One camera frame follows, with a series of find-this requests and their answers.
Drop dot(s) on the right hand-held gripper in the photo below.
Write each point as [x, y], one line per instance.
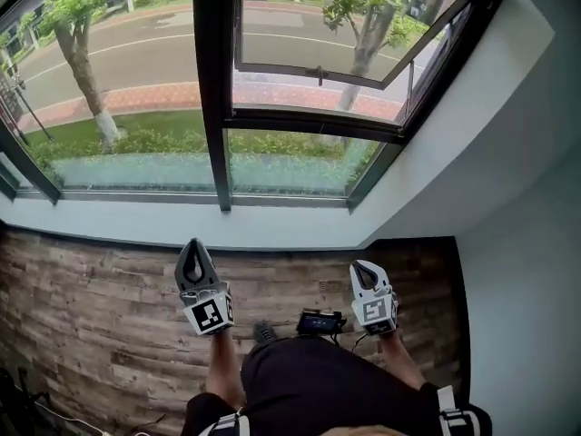
[377, 311]

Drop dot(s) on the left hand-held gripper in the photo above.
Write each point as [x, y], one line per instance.
[209, 314]

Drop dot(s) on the person's right forearm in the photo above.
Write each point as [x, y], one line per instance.
[399, 361]

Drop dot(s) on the person's left forearm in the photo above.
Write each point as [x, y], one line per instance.
[224, 370]

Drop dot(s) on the small black display device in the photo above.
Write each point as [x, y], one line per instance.
[320, 321]

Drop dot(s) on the grey sneaker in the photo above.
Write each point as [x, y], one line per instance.
[264, 333]

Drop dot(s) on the person's dark clothing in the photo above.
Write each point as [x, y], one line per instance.
[327, 389]

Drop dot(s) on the black office chair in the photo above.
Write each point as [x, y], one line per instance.
[13, 407]

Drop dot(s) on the red outdoor sign board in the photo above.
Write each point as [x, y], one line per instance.
[11, 102]

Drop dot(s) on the black window frame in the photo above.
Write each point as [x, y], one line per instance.
[213, 84]

